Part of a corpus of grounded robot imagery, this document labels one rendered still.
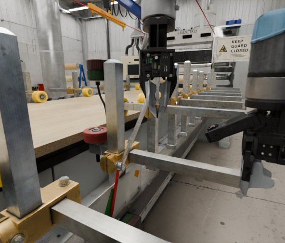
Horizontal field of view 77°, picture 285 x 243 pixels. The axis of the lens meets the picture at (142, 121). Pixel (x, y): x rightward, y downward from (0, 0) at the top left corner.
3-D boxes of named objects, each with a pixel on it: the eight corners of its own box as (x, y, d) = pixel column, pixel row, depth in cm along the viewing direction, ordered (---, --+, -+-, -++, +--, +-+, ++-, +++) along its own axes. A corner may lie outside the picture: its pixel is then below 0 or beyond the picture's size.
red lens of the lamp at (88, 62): (114, 70, 49) (114, 61, 48) (100, 69, 43) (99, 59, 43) (97, 70, 51) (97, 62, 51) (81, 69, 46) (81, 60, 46)
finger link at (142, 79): (139, 98, 44) (138, 60, 43) (139, 98, 46) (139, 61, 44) (158, 98, 44) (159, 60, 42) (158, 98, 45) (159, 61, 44)
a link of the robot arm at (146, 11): (143, 9, 43) (178, 7, 42) (143, 30, 44) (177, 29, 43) (138, -7, 35) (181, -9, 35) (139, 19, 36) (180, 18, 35)
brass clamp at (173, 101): (183, 105, 99) (184, 96, 98) (176, 109, 87) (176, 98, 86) (172, 104, 101) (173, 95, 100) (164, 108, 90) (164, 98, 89)
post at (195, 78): (194, 132, 143) (198, 69, 131) (193, 134, 140) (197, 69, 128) (189, 132, 144) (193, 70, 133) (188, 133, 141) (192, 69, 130)
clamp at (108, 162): (139, 156, 58) (139, 141, 57) (115, 176, 47) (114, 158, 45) (124, 153, 61) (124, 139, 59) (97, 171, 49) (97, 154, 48)
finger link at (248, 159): (250, 185, 36) (256, 143, 34) (240, 183, 36) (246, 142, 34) (248, 174, 40) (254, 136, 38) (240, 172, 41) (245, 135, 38)
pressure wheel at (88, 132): (115, 159, 62) (113, 126, 59) (99, 169, 55) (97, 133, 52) (97, 154, 65) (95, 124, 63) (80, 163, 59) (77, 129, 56)
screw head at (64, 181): (72, 182, 36) (71, 176, 35) (63, 187, 34) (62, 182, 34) (65, 179, 37) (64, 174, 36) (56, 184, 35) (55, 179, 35)
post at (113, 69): (126, 220, 57) (123, 60, 45) (120, 228, 54) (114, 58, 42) (117, 216, 58) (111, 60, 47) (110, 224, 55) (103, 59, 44)
